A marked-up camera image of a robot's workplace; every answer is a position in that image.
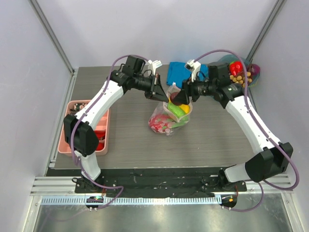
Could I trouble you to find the red toy bell pepper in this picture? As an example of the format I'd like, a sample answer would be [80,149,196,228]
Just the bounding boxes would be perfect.
[229,61,243,76]

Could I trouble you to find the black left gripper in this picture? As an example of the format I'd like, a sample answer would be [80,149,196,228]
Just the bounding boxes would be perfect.
[133,73,169,103]

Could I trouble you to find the rose patterned dark cloth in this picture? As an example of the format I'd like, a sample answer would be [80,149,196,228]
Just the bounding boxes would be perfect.
[70,102,87,112]

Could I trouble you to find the yellow toy mango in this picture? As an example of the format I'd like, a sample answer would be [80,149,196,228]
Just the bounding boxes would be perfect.
[179,104,190,114]

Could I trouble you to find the green toy cucumber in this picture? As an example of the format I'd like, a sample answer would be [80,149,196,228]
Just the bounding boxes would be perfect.
[167,103,186,118]

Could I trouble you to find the aluminium frame rail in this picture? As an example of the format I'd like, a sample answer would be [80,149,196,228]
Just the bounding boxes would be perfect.
[30,174,291,195]

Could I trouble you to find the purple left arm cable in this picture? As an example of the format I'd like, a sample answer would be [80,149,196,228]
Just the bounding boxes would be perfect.
[71,55,150,189]

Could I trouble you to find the clear pink-dotted zip bag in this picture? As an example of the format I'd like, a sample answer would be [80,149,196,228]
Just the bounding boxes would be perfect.
[148,83,193,135]

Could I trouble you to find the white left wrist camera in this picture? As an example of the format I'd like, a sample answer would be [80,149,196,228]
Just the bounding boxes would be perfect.
[147,60,162,76]

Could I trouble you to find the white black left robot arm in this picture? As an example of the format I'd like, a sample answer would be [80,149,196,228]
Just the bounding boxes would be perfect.
[63,55,167,193]

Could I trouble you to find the blue folded cloth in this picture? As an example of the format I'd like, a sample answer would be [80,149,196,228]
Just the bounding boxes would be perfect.
[167,62,208,88]

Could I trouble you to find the lower red folded cloth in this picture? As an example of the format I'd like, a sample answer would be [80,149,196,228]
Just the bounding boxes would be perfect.
[96,143,105,151]

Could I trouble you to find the dark purple toy onion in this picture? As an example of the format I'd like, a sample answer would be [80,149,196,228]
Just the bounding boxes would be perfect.
[169,92,178,104]

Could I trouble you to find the teal plastic fruit basket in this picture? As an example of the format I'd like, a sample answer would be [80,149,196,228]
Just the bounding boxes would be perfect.
[219,55,260,87]

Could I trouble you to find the brown toy longan bunch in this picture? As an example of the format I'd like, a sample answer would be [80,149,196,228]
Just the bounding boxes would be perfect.
[230,72,253,88]

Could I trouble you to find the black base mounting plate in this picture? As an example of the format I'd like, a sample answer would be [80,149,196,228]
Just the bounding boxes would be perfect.
[72,167,247,199]

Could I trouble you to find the white slotted cable duct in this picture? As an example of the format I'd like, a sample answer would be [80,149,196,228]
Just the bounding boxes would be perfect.
[41,195,222,205]

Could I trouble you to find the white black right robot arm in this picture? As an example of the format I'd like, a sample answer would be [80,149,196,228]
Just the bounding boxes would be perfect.
[170,60,293,191]

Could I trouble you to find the pink toy dragon fruit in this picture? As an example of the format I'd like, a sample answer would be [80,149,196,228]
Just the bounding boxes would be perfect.
[148,114,172,133]

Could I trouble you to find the purple toy eggplant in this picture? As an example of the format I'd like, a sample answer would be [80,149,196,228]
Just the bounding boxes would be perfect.
[248,63,260,76]

